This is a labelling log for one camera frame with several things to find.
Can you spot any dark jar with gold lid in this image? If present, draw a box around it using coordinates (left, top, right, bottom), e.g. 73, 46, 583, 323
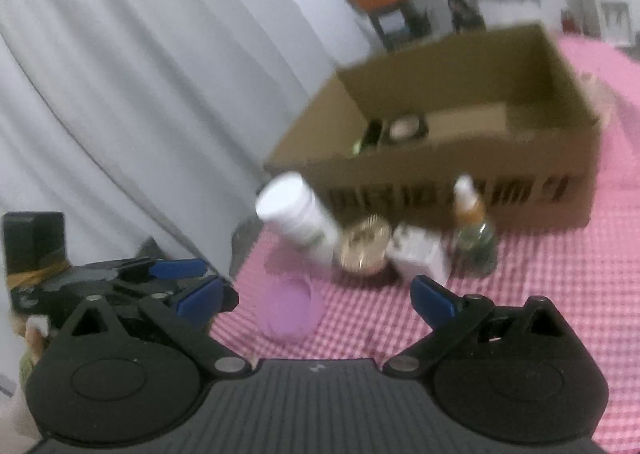
334, 215, 396, 285

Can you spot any white charger plug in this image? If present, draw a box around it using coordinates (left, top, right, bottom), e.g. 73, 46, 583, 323
390, 224, 451, 285

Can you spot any purple round jar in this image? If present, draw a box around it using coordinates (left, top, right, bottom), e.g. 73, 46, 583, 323
255, 276, 321, 342

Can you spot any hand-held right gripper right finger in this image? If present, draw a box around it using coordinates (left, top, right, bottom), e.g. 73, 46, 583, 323
382, 275, 573, 379

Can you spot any white supplement bottle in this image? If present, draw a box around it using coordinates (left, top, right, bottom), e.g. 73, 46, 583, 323
255, 173, 341, 265

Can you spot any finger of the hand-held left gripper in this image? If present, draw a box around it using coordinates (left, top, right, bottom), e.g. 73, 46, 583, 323
117, 258, 208, 285

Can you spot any white curtain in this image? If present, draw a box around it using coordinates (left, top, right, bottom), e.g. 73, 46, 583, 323
0, 0, 373, 285

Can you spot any black cosmetic tube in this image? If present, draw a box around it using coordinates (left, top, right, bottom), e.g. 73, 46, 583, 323
360, 120, 383, 150

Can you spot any green dropper bottle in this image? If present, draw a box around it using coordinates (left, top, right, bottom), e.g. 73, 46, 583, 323
452, 175, 498, 277

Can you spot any pink checked tablecloth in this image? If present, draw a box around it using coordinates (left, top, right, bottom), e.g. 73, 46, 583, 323
210, 34, 640, 454

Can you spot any white water dispenser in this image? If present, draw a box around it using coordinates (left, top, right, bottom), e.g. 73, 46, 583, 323
570, 0, 636, 42

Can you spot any brown cardboard box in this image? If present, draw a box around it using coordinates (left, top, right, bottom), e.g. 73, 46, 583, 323
264, 23, 603, 235

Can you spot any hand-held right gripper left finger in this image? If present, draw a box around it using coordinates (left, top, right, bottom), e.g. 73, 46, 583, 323
60, 276, 249, 379

